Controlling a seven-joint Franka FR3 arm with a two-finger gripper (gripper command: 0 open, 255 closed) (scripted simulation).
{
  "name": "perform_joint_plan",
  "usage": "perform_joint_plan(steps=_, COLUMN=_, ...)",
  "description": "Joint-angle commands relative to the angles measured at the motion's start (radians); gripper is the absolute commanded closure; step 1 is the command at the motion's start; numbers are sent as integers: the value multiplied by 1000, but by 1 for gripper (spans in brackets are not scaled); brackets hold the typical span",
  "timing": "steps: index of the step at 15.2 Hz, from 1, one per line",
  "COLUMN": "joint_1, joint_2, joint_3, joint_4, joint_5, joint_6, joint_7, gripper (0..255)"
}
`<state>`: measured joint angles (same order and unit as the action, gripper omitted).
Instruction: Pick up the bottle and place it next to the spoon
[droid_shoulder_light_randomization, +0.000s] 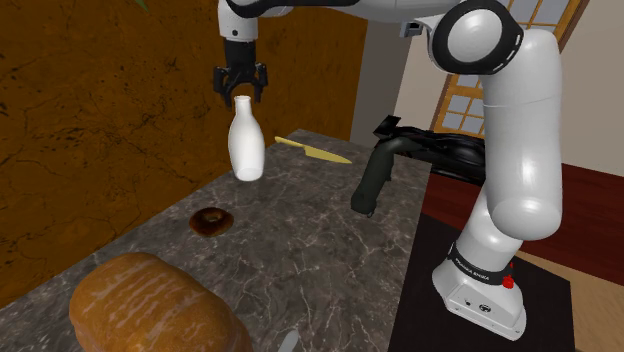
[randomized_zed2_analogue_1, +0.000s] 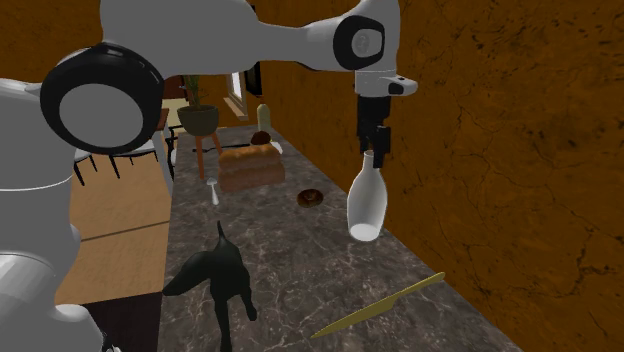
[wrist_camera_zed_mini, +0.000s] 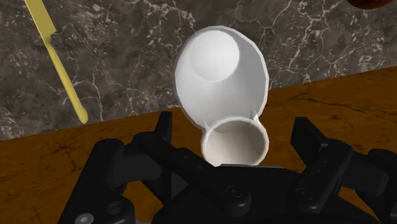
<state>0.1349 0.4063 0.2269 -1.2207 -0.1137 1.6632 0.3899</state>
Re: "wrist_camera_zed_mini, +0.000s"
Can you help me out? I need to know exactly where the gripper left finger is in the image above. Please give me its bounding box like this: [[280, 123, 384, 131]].
[[57, 111, 252, 224]]

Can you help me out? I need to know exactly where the yellow knife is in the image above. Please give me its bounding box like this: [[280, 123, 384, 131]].
[[24, 0, 89, 125]]

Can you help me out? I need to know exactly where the dark brown round object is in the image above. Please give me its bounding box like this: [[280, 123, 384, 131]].
[[345, 0, 394, 10]]

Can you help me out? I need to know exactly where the white cup with handle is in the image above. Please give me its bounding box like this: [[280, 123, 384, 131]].
[[174, 25, 270, 167]]

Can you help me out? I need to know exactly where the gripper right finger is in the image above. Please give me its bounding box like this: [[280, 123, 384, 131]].
[[286, 116, 397, 224]]

